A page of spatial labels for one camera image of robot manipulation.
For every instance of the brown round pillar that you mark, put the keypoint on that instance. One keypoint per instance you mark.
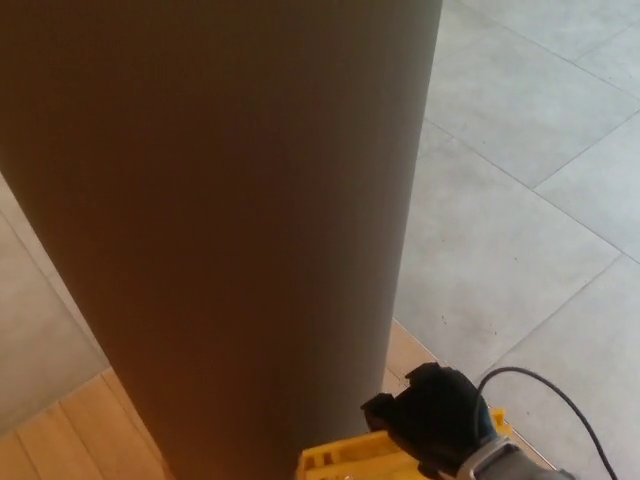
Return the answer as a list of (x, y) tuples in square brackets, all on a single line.
[(225, 225)]

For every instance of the yellow caution sign board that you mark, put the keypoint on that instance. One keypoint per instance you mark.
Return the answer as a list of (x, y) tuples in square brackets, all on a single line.
[(340, 457)]

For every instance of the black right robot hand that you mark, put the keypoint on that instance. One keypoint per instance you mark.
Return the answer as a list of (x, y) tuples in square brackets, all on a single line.
[(435, 415)]

